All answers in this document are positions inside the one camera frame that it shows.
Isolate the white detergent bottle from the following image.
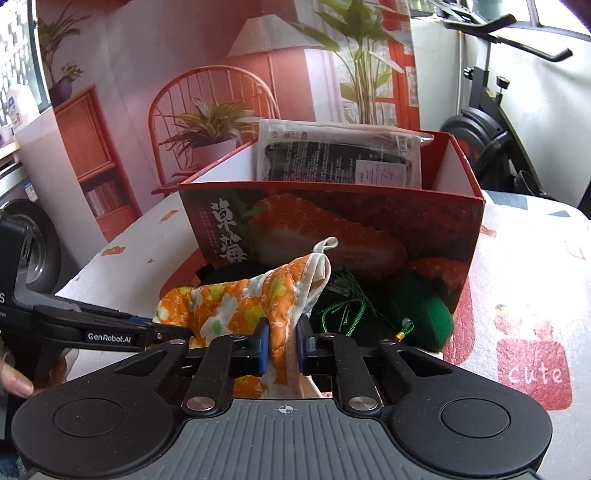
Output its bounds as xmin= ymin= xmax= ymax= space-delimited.
xmin=0 ymin=83 xmax=38 ymax=136

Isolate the printed room scene backdrop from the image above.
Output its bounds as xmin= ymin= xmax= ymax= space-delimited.
xmin=37 ymin=0 xmax=423 ymax=243

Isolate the green cord tassel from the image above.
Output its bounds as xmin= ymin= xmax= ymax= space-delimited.
xmin=318 ymin=271 xmax=415 ymax=343

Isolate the metal window grille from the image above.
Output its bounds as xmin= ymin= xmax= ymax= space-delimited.
xmin=0 ymin=0 xmax=51 ymax=121

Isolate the black cloth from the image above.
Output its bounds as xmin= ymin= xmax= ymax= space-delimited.
xmin=256 ymin=119 xmax=435 ymax=190

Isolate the white grey washing machine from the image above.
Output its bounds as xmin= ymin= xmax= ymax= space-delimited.
xmin=0 ymin=108 xmax=109 ymax=296

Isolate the red strawberry print cardboard box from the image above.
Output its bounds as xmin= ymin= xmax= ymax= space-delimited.
xmin=178 ymin=130 xmax=486 ymax=317

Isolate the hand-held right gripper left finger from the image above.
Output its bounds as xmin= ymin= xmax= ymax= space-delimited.
xmin=113 ymin=318 xmax=271 ymax=416

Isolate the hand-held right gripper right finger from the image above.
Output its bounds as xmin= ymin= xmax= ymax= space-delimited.
xmin=295 ymin=318 xmax=455 ymax=416

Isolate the person's left hand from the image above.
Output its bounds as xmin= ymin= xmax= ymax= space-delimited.
xmin=0 ymin=353 xmax=35 ymax=398

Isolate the dark-framed window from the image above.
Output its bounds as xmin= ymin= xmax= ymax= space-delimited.
xmin=471 ymin=0 xmax=591 ymax=35

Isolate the orange floral oven mitt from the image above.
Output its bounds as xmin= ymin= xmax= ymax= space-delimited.
xmin=152 ymin=237 xmax=340 ymax=400

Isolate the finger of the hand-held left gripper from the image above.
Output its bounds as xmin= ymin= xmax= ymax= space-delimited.
xmin=33 ymin=305 xmax=192 ymax=357
xmin=53 ymin=296 xmax=155 ymax=325

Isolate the green plush toy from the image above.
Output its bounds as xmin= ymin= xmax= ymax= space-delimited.
xmin=390 ymin=274 xmax=456 ymax=350

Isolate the black exercise bike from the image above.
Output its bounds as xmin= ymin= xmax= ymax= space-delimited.
xmin=434 ymin=0 xmax=575 ymax=199

